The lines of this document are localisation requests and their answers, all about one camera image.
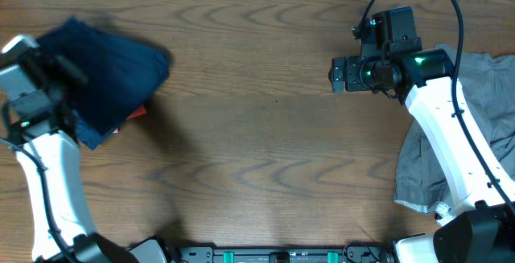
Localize red folded garment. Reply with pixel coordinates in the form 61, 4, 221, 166
113, 105, 147, 134

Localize grey shorts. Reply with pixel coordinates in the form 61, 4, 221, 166
393, 52, 514, 220

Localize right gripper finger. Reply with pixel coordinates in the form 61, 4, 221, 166
331, 76, 345, 93
328, 57, 347, 79

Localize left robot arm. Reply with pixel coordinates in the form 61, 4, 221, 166
1, 46, 137, 262

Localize navy blue shorts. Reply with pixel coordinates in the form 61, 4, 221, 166
36, 18, 171, 141

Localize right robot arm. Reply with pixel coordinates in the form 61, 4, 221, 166
328, 49, 514, 262

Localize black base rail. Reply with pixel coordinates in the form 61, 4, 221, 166
128, 236, 398, 263

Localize folded navy shorts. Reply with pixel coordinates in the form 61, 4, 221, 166
73, 111, 117, 150

